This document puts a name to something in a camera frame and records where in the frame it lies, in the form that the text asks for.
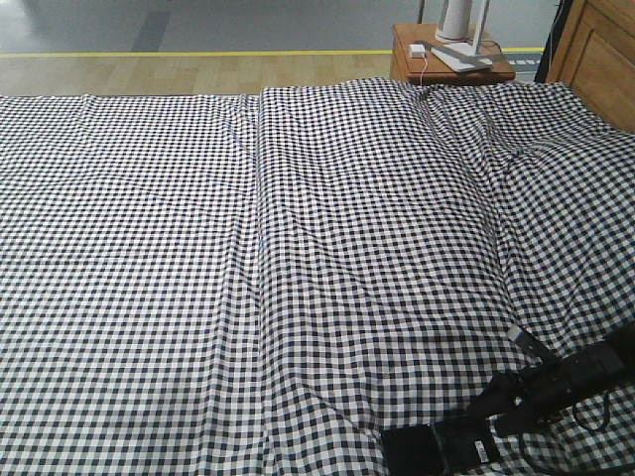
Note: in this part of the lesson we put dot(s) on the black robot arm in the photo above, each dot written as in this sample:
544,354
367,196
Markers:
600,366

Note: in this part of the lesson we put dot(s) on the white charger adapter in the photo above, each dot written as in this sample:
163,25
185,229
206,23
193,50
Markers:
417,51

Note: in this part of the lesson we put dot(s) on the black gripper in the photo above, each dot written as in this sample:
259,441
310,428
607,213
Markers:
546,393

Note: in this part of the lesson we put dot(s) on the wooden nightstand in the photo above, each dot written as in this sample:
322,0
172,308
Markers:
432,70

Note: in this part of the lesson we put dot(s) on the white cylindrical device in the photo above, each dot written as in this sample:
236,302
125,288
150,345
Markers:
453,25

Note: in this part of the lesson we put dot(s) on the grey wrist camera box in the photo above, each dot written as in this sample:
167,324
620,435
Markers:
524,340

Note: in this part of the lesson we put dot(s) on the wooden headboard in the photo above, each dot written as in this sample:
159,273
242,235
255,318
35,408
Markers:
595,57

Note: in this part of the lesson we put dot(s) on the black smartphone with label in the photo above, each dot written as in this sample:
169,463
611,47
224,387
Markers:
441,448

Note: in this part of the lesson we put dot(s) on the black white checkered bedsheet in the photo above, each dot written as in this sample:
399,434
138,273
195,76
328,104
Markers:
263,285

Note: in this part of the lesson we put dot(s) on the white desk lamp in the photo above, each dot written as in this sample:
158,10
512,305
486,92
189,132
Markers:
465,56

